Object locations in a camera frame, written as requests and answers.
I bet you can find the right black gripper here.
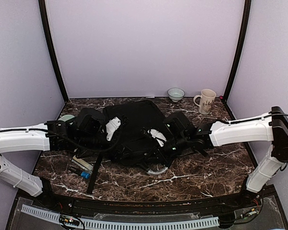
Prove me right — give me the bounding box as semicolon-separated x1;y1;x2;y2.
145;133;190;165

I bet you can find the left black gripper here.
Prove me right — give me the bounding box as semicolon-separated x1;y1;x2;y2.
75;127;132;163

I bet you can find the black student backpack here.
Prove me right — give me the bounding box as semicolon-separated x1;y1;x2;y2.
86;100;173;194

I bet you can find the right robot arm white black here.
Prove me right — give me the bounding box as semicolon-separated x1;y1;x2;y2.
145;106;288;208

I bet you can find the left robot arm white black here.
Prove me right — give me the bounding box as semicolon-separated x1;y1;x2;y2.
0;117;122;209

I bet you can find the cream eraser in case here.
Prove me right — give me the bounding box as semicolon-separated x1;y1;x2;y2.
72;155;93;171

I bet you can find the black blue marker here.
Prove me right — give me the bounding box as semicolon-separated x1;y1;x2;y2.
69;166;90;179

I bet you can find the celadon green bowl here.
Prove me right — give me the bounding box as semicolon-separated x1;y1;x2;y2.
58;115;75;122

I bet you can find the small white blue bowl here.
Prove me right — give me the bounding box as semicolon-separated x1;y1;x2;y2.
168;88;185;102

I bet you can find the cream mug with print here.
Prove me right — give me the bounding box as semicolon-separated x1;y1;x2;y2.
193;89;216;115

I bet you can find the small circuit board left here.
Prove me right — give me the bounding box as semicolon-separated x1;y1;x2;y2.
59;215;80;227

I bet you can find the small circuit board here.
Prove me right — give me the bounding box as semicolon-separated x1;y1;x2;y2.
59;215;80;227
240;208;259;219

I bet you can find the small circuit board right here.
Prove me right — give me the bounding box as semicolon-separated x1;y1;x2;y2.
240;208;259;219

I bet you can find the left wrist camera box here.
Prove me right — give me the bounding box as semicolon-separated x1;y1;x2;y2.
72;108;106;135

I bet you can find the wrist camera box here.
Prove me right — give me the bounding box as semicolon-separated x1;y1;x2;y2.
72;108;106;135
163;112;196;138

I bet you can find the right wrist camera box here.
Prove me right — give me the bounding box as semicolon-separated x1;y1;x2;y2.
163;112;196;138

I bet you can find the white slotted cable duct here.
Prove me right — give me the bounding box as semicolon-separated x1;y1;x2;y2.
21;205;219;230

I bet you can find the black front rail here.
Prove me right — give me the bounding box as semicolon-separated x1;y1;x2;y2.
19;184;276;216

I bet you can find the left black frame post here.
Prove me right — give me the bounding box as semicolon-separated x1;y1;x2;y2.
38;0;69;104

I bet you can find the black frame post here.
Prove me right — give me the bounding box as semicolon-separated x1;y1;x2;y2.
223;0;252;102
38;0;69;104

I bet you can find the right black frame post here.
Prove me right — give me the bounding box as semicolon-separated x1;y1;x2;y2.
223;0;252;102

